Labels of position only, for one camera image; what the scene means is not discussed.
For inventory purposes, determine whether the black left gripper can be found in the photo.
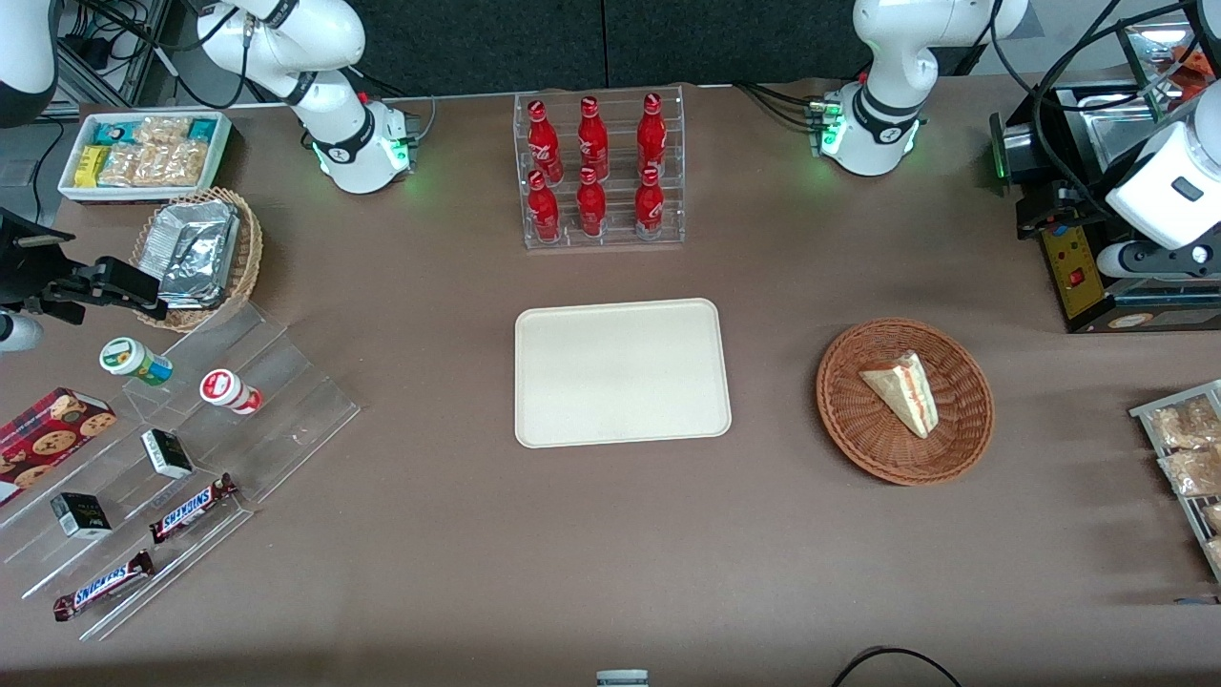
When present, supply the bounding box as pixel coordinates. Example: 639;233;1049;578
1015;179;1113;241

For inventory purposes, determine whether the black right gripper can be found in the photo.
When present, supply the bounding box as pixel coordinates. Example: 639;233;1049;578
0;208;169;325

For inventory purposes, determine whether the triangle sandwich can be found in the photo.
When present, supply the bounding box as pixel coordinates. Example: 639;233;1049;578
859;351;942;441

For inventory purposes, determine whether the tan wicker basket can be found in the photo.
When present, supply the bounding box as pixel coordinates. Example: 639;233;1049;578
129;187;264;334

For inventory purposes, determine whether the tray of bagged snacks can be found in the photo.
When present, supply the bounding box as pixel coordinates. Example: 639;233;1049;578
1129;379;1221;584

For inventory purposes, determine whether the brown round wicker basket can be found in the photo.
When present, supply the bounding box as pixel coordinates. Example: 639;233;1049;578
816;318;996;488

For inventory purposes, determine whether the cream plastic serving tray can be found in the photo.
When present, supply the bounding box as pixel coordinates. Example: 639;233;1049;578
514;298;734;449

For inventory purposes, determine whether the green cap small bottle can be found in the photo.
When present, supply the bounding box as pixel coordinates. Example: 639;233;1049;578
99;337;176;387

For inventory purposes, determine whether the black hot food display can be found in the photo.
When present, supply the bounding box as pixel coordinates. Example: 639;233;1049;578
988;17;1221;335

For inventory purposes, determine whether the steel food pan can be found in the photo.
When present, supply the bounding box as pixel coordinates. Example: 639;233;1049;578
1078;94;1184;168

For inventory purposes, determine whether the silver foil pack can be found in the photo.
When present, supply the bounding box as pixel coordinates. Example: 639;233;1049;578
152;199;240;310

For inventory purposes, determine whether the yellow snack packet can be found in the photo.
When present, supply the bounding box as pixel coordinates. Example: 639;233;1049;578
73;144;112;190

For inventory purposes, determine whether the clear cracker packet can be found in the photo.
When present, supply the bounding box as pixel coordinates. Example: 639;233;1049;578
134;115;193;147
98;141;208;189

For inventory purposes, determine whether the red cookie box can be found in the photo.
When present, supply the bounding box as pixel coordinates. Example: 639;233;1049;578
0;386;118;508

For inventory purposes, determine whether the red cap small bottle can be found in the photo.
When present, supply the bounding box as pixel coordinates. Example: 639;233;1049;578
198;368;264;417

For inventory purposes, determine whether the small black white box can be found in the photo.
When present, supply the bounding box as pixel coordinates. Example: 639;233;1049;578
140;428;196;481
50;491;114;541

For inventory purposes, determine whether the white rectangular snack bin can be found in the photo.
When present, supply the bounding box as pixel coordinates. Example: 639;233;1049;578
57;111;234;205

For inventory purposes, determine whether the red sausage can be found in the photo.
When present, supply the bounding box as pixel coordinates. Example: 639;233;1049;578
1171;40;1221;82

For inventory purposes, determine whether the clear acrylic stepped stand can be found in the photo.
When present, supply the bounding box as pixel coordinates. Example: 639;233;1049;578
0;302;362;643

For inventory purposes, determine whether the Snickers chocolate bar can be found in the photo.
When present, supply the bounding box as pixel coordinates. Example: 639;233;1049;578
148;472;240;546
52;549;156;623

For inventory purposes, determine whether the red cola bottle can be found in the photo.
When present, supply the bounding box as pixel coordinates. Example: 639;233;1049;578
575;167;609;239
576;96;611;182
527;99;565;184
633;167;666;240
636;93;669;178
527;170;563;243

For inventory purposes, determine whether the clear acrylic bottle rack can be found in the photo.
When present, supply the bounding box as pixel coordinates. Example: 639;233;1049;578
512;85;687;252

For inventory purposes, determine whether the black backdrop panel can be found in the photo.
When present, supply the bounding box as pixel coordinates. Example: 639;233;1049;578
348;0;983;97

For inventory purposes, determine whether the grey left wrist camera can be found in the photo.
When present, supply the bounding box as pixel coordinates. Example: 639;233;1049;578
1096;240;1218;281

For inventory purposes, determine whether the aluminium frame shelf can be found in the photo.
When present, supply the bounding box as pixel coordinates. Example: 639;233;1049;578
55;0;177;108

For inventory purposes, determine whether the black arm base cable bundle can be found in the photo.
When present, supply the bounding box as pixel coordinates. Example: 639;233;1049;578
733;80;825;132

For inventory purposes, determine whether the black table cable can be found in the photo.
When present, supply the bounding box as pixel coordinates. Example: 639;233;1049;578
829;646;965;687

